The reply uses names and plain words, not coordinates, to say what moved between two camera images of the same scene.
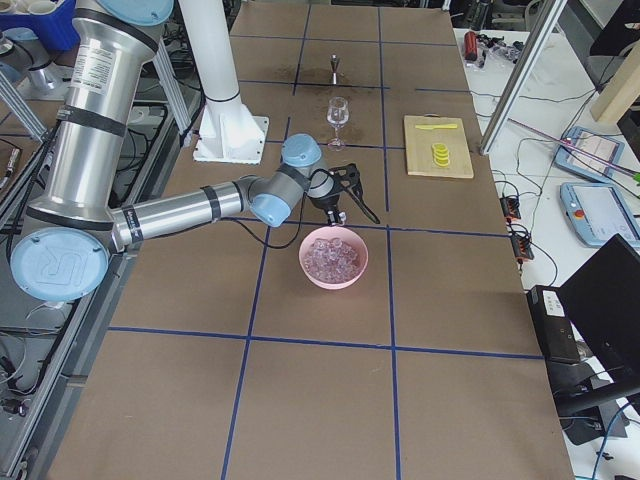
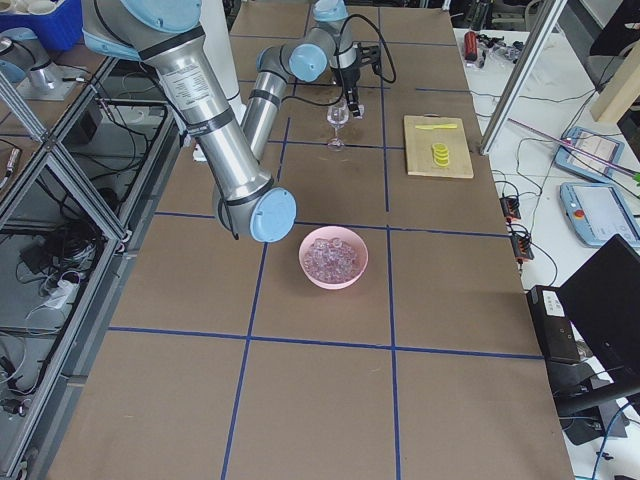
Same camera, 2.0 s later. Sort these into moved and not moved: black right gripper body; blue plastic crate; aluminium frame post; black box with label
Moved: black right gripper body
Not moved: blue plastic crate; aluminium frame post; black box with label
